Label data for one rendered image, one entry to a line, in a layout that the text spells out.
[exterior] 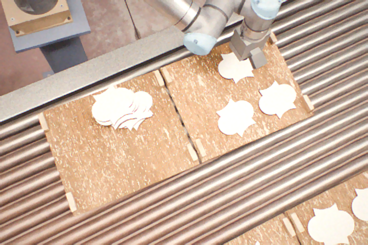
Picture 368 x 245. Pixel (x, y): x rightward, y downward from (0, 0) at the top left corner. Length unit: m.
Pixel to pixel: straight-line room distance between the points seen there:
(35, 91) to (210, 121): 0.58
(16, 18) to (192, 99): 0.65
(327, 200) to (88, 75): 0.87
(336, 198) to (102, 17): 1.75
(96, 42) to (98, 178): 1.34
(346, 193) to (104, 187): 0.75
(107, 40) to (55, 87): 1.13
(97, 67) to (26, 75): 1.12
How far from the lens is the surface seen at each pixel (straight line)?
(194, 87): 1.36
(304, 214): 1.35
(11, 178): 1.37
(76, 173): 1.31
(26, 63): 2.53
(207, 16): 1.03
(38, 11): 1.49
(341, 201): 1.39
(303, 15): 1.59
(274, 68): 1.44
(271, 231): 1.31
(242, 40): 1.19
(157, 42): 1.45
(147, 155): 1.29
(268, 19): 1.09
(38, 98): 1.42
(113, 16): 2.58
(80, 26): 1.55
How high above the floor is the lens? 2.20
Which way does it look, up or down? 73 degrees down
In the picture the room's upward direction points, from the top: 12 degrees clockwise
